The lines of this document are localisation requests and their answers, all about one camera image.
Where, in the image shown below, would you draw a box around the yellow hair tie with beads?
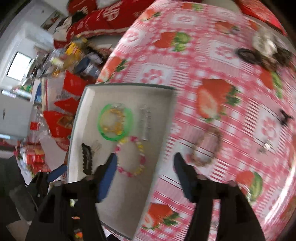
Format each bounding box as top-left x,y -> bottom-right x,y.
100,108 -> 127,136

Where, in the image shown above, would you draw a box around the red snack bag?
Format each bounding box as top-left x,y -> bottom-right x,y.
63,71 -> 89,96

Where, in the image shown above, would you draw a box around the leopard print scrunchie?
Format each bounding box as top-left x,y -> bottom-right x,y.
260,46 -> 292,72

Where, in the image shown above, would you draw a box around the yellow snack package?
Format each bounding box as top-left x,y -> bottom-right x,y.
65,42 -> 83,57

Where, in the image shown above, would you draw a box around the green plastic bangle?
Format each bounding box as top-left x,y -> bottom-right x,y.
97,103 -> 133,142

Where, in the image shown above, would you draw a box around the black coiled hair tie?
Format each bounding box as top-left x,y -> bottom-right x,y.
236,48 -> 262,65

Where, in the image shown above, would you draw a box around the red embroidered cushion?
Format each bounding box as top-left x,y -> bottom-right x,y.
234,0 -> 287,36

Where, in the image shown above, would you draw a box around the small black claw clip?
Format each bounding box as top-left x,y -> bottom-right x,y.
280,109 -> 294,126

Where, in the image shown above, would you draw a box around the white satin scrunchie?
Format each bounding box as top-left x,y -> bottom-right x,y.
252,27 -> 278,58

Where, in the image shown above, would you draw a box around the silver charm earrings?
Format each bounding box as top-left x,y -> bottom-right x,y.
91,140 -> 102,155

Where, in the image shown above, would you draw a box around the red wedding quilt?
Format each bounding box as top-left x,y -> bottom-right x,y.
53,1 -> 161,49

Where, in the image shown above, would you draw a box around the black scalloped hair clip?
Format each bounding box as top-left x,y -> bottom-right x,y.
81,143 -> 93,175

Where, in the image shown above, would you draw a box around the beige braided hair tie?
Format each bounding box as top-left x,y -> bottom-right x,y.
190,127 -> 224,167

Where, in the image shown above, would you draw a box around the white jewelry tray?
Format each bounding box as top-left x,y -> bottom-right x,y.
67,83 -> 176,240

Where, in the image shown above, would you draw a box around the pink yellow beaded bracelet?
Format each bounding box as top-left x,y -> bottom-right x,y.
114,136 -> 147,178

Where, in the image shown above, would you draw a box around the silver star hair clip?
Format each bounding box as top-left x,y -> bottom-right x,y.
139,105 -> 152,142

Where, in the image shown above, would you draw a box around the red gift box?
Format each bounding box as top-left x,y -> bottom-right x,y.
26,146 -> 45,165

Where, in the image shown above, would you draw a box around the pink strawberry tablecloth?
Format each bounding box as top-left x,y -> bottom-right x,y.
98,1 -> 295,240

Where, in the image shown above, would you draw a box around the dark lidded jar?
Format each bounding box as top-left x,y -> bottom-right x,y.
73,57 -> 100,78

